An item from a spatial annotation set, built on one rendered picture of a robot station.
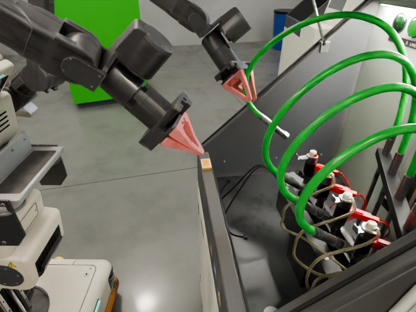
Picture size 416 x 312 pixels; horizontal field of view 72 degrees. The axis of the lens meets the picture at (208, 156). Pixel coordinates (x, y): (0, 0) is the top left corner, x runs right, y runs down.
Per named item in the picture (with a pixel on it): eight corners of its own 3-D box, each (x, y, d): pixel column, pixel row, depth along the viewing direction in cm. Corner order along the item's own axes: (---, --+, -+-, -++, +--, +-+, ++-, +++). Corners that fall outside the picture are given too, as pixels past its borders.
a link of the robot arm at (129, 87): (104, 76, 50) (88, 86, 45) (126, 46, 47) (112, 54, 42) (135, 103, 52) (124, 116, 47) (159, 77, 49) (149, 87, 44)
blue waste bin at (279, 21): (265, 46, 666) (268, 8, 624) (288, 44, 678) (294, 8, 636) (276, 52, 617) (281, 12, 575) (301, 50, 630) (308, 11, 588)
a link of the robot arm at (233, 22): (190, 20, 79) (185, 19, 71) (224, -11, 75) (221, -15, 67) (218, 56, 82) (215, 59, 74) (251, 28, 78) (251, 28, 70)
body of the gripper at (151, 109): (183, 112, 45) (146, 79, 43) (145, 150, 50) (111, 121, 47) (191, 98, 50) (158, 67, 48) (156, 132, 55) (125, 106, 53)
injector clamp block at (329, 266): (272, 223, 90) (279, 185, 82) (303, 220, 92) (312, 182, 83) (322, 338, 62) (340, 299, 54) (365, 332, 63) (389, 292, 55)
